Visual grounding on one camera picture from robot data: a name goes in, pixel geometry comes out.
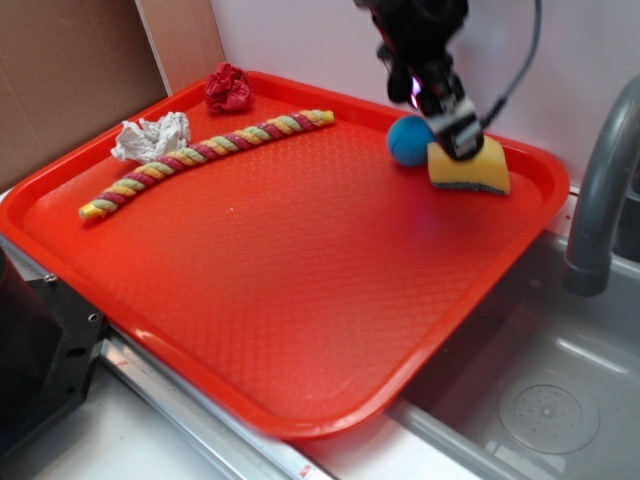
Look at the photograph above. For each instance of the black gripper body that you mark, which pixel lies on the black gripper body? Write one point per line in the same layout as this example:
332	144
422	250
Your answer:
415	35

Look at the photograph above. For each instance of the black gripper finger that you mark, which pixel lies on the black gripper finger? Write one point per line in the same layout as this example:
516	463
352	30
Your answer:
458	131

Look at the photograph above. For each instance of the blue crocheted ball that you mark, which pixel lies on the blue crocheted ball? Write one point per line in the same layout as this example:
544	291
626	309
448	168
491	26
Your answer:
408	140

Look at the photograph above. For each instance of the yellow sponge with grey pad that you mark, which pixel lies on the yellow sponge with grey pad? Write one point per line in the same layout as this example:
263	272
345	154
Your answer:
485	171

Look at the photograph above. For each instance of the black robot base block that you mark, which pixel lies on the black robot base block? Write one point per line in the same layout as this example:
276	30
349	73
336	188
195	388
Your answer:
50	339

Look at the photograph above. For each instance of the crumpled red cloth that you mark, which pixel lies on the crumpled red cloth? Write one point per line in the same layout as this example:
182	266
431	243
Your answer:
227	89

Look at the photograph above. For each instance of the grey faucet spout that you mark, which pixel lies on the grey faucet spout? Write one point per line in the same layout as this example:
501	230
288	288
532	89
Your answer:
606	218

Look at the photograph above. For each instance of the red plastic tray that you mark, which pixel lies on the red plastic tray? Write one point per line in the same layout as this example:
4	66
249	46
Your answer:
300	284

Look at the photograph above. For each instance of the grey plastic sink basin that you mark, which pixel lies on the grey plastic sink basin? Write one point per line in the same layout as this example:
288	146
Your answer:
537	383

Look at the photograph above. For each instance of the crumpled white paper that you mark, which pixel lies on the crumpled white paper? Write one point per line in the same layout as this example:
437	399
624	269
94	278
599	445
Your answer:
144	141

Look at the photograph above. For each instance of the brown cardboard panel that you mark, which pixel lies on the brown cardboard panel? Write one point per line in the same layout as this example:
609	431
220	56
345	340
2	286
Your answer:
70	70

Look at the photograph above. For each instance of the multicolour twisted rope toy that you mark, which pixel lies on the multicolour twisted rope toy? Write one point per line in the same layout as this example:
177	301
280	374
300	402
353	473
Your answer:
217	147

